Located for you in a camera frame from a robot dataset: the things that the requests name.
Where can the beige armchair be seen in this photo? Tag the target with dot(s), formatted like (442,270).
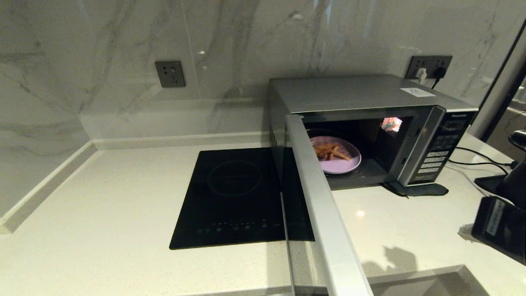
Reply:
(503,131)

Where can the black induction cooktop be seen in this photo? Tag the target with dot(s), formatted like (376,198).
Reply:
(230,205)

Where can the silver Panasonic microwave oven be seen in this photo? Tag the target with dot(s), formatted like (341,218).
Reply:
(349,92)

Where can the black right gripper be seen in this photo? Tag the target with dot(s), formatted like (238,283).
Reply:
(520,238)

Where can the white warning sticker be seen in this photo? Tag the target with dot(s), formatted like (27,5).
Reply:
(417,92)

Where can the white power plug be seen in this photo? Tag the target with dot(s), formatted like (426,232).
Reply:
(421,75)

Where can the black power plug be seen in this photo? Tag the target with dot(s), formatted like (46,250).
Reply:
(439,72)

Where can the fried chicken piece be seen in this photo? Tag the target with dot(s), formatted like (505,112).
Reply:
(322,153)

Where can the grey double wall socket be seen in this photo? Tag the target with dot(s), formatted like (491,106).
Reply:
(420,61)

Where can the purple plate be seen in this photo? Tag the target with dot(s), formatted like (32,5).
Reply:
(341,166)

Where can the black rubber pad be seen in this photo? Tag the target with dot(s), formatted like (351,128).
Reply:
(427,189)

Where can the orange french fry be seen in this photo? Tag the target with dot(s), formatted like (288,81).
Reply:
(342,155)

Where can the grey single wall socket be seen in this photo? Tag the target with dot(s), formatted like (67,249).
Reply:
(170,74)

